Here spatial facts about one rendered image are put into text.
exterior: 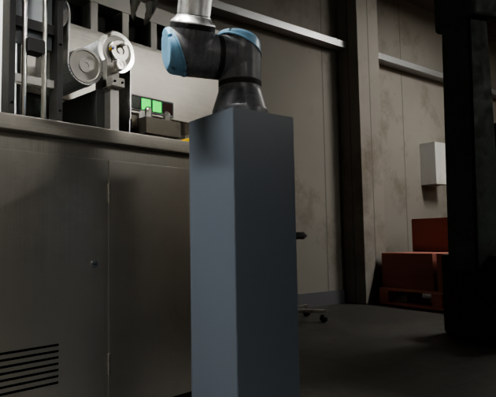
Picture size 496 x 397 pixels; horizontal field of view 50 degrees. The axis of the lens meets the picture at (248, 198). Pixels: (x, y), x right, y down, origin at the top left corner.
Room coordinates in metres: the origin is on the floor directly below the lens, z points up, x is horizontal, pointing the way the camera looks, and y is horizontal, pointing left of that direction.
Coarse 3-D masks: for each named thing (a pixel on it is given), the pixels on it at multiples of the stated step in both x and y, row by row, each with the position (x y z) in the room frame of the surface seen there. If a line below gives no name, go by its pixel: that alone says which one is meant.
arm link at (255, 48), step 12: (228, 36) 1.36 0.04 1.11; (240, 36) 1.36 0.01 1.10; (252, 36) 1.37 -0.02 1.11; (228, 48) 1.34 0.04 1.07; (240, 48) 1.35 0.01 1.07; (252, 48) 1.37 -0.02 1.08; (228, 60) 1.35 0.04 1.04; (240, 60) 1.36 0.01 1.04; (252, 60) 1.37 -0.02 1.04; (228, 72) 1.36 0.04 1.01; (240, 72) 1.36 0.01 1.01; (252, 72) 1.37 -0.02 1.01
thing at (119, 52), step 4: (116, 40) 1.83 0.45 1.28; (112, 44) 1.82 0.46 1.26; (116, 44) 1.83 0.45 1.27; (108, 48) 1.83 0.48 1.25; (116, 48) 1.83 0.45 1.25; (120, 48) 1.84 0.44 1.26; (124, 48) 1.86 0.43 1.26; (112, 52) 1.82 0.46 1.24; (116, 52) 1.83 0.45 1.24; (120, 52) 1.84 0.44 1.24; (124, 52) 1.86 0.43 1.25; (128, 52) 1.87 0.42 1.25; (112, 56) 1.83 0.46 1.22; (116, 56) 1.83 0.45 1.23; (120, 56) 1.84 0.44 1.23; (124, 56) 1.86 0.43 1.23; (124, 60) 1.86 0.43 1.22
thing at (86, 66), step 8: (80, 48) 1.75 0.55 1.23; (72, 56) 1.73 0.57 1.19; (80, 56) 1.76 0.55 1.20; (88, 56) 1.78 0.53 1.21; (96, 56) 1.80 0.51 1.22; (72, 64) 1.74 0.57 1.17; (80, 64) 1.76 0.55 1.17; (88, 64) 1.78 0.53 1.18; (96, 64) 1.80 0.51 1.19; (72, 72) 1.74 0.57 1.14; (80, 72) 1.76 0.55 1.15; (88, 72) 1.78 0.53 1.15; (96, 72) 1.81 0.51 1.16; (80, 80) 1.76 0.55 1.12; (88, 80) 1.78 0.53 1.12; (96, 80) 1.80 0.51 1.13
